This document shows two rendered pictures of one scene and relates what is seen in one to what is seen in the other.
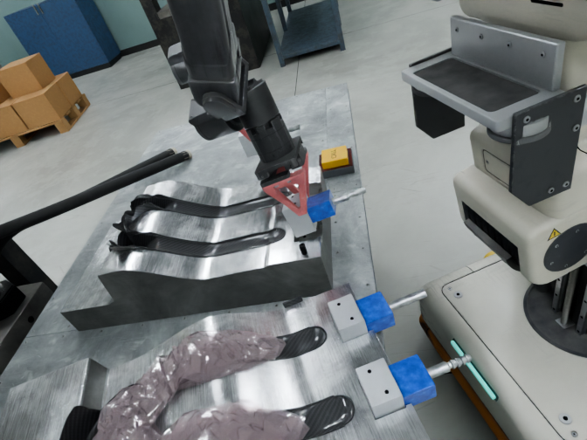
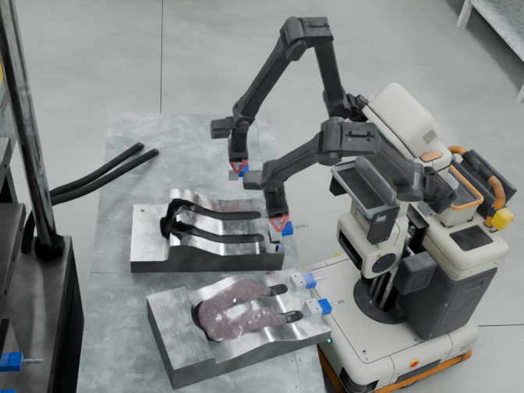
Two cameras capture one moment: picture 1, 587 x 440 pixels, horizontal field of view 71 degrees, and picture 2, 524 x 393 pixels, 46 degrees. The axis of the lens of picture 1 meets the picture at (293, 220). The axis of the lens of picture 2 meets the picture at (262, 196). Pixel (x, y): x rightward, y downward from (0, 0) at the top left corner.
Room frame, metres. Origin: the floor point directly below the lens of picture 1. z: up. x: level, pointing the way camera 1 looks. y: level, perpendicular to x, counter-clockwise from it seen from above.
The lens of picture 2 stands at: (-0.70, 0.69, 2.39)
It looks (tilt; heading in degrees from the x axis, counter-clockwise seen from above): 43 degrees down; 333
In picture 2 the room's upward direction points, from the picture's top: 8 degrees clockwise
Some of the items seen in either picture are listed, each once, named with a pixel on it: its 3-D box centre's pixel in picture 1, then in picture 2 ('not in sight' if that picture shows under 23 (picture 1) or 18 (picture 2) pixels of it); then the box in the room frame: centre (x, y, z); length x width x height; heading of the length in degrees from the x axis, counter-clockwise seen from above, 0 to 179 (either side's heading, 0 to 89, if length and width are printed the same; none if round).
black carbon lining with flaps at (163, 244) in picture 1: (193, 221); (212, 221); (0.64, 0.17, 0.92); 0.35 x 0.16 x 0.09; 75
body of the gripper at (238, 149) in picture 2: not in sight; (238, 143); (0.85, 0.02, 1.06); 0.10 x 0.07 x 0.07; 165
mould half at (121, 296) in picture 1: (197, 237); (207, 229); (0.65, 0.19, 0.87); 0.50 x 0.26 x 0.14; 75
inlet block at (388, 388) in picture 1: (418, 377); (325, 306); (0.25, -0.07, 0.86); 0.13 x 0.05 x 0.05; 92
